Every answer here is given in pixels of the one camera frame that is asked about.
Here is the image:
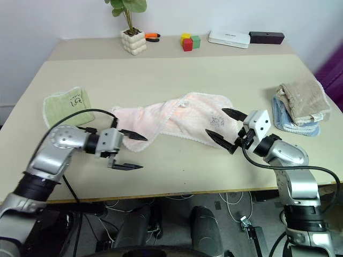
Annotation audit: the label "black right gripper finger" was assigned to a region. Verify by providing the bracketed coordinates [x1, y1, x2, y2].
[205, 128, 238, 154]
[221, 108, 249, 122]

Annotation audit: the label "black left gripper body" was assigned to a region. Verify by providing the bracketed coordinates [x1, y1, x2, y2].
[99, 149, 119, 161]

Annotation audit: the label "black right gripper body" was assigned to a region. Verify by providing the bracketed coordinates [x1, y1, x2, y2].
[229, 127, 258, 155]

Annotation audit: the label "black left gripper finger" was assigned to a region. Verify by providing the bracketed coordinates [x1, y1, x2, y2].
[119, 129, 148, 142]
[108, 158, 144, 171]

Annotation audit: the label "pink towel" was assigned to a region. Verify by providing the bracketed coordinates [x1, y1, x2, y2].
[111, 92, 240, 153]

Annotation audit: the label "blue folded towel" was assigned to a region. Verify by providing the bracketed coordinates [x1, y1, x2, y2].
[272, 95, 321, 136]

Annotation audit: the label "green folded towel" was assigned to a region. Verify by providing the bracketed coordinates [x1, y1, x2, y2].
[42, 86, 96, 129]

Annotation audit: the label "beige folded towel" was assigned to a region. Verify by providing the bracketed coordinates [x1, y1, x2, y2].
[275, 77, 332, 125]

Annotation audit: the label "white flat box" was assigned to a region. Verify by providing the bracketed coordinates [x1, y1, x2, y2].
[208, 30, 251, 49]

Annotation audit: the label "black rectangular box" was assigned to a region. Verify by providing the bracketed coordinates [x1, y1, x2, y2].
[249, 31, 285, 45]

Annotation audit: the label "dark rounded shape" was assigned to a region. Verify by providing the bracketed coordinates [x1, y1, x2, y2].
[190, 205, 225, 257]

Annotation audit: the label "cream bubble plant pot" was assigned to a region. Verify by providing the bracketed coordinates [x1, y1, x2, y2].
[120, 28, 147, 56]

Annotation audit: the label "orange black pliers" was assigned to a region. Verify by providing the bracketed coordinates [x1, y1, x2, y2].
[144, 32, 161, 43]

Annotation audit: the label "dark ribbed panel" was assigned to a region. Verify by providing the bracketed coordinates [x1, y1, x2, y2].
[313, 45, 343, 105]

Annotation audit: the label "green leafy plant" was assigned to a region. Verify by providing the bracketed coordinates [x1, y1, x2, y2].
[104, 0, 147, 35]

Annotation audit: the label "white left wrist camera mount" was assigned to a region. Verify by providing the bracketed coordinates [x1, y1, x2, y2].
[95, 127, 124, 158]

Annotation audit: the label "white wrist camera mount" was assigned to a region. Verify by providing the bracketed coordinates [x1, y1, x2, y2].
[95, 127, 124, 158]
[243, 109, 271, 140]

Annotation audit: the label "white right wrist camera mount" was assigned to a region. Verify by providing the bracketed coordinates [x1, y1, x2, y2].
[243, 109, 271, 140]

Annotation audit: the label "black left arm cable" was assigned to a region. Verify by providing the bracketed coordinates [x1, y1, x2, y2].
[32, 108, 121, 206]

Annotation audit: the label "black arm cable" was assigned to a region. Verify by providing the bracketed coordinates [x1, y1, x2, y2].
[32, 108, 121, 206]
[239, 144, 342, 217]

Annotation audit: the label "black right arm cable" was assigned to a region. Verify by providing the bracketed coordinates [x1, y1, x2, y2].
[239, 144, 342, 217]

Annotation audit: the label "white floor cable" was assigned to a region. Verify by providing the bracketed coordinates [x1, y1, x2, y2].
[219, 191, 254, 223]

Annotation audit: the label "metal clamp bracket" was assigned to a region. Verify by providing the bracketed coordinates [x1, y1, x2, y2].
[240, 215, 269, 257]

